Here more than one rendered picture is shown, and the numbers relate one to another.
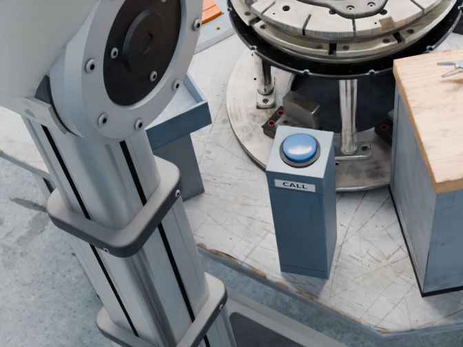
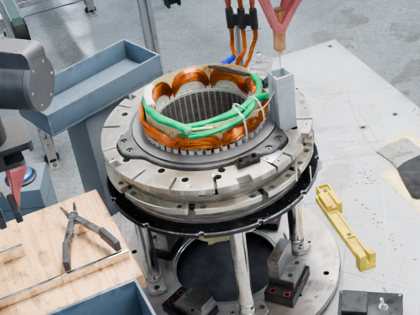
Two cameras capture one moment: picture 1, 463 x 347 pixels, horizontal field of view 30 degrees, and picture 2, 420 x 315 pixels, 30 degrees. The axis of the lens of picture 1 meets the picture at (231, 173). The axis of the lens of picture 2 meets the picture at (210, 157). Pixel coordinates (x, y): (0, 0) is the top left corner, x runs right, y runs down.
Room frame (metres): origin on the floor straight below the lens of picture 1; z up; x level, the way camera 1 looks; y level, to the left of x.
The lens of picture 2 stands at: (0.53, -1.12, 1.75)
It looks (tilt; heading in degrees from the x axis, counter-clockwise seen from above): 37 degrees down; 69
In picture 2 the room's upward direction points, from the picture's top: 9 degrees counter-clockwise
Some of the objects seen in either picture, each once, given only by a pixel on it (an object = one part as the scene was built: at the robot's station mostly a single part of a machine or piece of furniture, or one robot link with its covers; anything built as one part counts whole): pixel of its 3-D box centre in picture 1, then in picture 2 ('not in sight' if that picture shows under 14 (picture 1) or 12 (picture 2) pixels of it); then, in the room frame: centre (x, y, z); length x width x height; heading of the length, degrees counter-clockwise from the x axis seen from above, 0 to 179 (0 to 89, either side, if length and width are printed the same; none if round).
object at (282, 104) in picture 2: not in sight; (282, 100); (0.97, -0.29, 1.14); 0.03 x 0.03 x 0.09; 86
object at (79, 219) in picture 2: not in sight; (86, 224); (0.65, -0.32, 1.09); 0.06 x 0.01 x 0.01; 113
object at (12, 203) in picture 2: not in sight; (14, 208); (0.57, -0.36, 1.19); 0.04 x 0.01 x 0.02; 90
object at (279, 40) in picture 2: not in sight; (279, 29); (0.98, -0.29, 1.25); 0.02 x 0.02 x 0.06
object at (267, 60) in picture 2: not in sight; (260, 74); (1.21, 0.27, 0.82); 0.06 x 0.06 x 0.07
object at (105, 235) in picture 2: not in sight; (109, 239); (0.67, -0.36, 1.09); 0.04 x 0.01 x 0.02; 104
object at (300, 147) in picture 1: (299, 147); (19, 174); (0.61, -0.09, 1.04); 0.04 x 0.04 x 0.01
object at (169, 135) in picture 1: (151, 124); (104, 139); (0.79, 0.10, 0.92); 0.25 x 0.11 x 0.28; 17
